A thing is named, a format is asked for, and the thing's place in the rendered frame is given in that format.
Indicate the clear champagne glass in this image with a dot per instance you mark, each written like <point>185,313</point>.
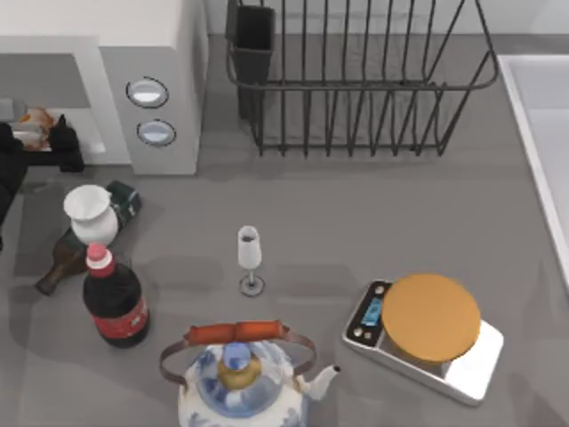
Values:
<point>249,251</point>

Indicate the silver kitchen scale, orange plate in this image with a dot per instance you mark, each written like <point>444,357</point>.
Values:
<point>429,318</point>

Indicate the round microwave knob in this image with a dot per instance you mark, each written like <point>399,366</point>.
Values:
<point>147,92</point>
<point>156,133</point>

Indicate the brown bottle with green label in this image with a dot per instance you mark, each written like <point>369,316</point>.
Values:
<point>64,262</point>

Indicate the black utensil holder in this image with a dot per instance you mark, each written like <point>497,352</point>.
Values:
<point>252,40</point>

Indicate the orange and white food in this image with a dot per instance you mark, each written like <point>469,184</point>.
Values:
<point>37,126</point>

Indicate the blue and white kettle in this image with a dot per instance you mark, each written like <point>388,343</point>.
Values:
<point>240,391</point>

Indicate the pale microwave oven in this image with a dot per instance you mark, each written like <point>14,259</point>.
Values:
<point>178,26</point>

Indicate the white vase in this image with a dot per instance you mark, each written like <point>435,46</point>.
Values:
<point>95,222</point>

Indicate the white sink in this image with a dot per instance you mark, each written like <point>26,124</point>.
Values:
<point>547,133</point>

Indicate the dark cola bottle, red cap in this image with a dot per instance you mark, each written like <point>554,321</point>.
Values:
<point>113,302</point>

